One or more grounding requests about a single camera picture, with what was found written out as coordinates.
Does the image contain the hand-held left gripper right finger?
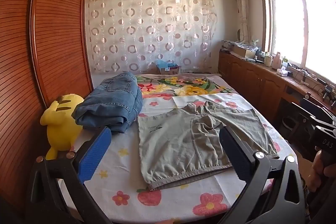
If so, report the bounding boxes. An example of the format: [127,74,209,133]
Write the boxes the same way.
[219,125,306,224]

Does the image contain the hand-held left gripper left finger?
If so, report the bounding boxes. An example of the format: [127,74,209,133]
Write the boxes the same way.
[25,126,112,224]

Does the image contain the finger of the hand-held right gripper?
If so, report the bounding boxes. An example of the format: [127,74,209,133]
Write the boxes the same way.
[310,115,336,132]

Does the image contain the grey-green pants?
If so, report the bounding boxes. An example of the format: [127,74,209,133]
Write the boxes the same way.
[137,101,279,190]

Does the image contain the person's right hand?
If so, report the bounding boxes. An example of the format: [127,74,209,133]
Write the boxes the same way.
[307,151,327,193]

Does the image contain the black chair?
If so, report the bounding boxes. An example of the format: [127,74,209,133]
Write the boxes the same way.
[285,98,334,140]

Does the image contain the yellow plush toy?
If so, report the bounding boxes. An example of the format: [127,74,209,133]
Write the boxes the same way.
[40,93,85,161]

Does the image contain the folded blue jeans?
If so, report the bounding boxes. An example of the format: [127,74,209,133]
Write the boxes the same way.
[71,71,143,134]

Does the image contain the white strawberry-print blanket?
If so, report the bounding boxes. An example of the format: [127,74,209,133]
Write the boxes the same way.
[56,93,297,224]

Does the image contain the wooden cabinet counter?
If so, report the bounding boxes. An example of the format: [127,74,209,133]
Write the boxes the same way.
[219,51,336,135]

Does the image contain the white plastic jug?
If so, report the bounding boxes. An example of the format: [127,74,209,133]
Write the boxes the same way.
[272,52,282,69]

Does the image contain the pink floral blanket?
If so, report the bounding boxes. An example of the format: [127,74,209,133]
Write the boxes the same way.
[94,72,238,98]

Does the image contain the open cardboard box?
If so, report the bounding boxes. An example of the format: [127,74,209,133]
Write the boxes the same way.
[232,44,259,59]

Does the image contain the wooden-framed window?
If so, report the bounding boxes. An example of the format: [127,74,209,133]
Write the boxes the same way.
[259,0,336,80]

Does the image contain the small cardboard box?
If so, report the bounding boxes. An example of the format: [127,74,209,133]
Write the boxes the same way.
[157,65,181,75]

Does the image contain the stack of small packages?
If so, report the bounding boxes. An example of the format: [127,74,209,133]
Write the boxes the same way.
[220,40,234,52]

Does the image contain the blue plastic bag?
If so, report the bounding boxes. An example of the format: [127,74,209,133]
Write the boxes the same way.
[157,59,179,68]

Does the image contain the wooden louvered wardrobe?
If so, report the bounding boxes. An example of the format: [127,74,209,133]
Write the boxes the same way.
[0,0,93,214]

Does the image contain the circle-pattern sheer curtain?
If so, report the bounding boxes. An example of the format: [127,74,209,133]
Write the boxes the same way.
[85,0,219,75]

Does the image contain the patterned window curtain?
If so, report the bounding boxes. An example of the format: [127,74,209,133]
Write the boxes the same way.
[232,0,250,42]

